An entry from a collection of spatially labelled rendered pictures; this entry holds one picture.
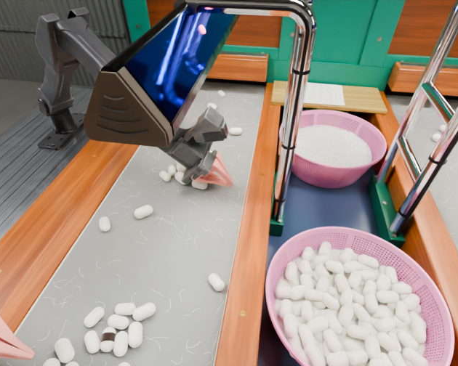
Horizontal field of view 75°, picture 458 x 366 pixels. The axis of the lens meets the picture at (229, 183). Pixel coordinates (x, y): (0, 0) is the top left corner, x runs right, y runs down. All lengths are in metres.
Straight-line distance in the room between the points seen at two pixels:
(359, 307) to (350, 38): 0.77
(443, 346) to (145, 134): 0.48
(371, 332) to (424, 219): 0.25
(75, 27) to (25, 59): 2.69
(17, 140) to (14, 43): 2.30
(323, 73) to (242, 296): 0.79
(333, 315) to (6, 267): 0.53
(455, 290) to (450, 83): 0.67
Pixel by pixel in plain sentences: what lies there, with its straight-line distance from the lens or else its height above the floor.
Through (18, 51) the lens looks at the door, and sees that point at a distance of 3.41.
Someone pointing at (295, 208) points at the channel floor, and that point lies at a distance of 0.73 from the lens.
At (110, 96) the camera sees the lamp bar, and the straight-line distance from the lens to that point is 0.27.
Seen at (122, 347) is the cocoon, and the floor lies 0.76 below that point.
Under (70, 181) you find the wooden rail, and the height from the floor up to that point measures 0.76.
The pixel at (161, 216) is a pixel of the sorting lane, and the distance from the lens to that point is 0.63.
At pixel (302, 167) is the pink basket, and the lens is 0.76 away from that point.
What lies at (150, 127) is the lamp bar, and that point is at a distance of 0.27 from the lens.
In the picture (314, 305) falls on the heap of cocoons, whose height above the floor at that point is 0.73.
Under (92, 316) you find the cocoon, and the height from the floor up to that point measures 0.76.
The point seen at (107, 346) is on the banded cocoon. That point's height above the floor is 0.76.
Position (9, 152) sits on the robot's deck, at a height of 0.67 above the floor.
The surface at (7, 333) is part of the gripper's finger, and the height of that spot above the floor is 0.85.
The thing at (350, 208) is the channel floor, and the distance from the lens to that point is 0.77.
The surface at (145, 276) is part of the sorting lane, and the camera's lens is 0.55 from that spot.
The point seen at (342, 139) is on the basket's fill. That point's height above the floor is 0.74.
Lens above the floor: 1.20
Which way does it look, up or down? 43 degrees down
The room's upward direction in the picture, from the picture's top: straight up
